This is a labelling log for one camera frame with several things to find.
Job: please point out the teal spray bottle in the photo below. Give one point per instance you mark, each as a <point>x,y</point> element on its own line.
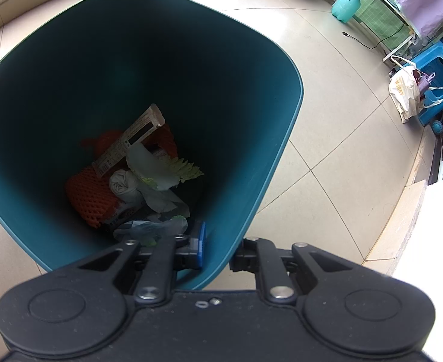
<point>344,10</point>

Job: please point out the white metal drying rack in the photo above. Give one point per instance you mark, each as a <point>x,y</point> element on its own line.
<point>408,48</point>

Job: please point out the white green leaf wrapper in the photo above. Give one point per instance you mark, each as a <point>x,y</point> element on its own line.
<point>157,176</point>

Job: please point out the small pink barcode wrapper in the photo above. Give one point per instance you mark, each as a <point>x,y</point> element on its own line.
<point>144,126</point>

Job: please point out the white pink tissue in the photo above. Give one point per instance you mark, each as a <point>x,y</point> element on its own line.
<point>124,184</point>

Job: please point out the grey green plastic package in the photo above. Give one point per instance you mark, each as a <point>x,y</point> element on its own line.
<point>148,233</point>

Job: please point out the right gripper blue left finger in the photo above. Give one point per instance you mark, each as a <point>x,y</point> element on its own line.
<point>196,245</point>

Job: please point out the green hanging cloth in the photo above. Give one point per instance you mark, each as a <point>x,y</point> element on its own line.
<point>382,19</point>

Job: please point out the cream tote bag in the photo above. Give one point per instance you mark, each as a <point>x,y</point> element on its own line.
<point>404,89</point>

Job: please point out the orange foam fruit net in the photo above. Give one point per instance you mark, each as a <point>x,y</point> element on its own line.
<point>92,197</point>

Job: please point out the red plastic bag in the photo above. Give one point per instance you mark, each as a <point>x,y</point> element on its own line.
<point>161,139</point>

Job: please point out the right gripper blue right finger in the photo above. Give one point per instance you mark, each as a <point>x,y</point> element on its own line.
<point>245,258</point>

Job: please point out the blue plastic stool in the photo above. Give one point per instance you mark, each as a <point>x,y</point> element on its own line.
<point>440,79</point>

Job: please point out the small blue ball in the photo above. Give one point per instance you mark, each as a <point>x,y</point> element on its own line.
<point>437,127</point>

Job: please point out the light blue plastic bag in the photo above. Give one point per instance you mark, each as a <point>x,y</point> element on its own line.
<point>432,97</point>

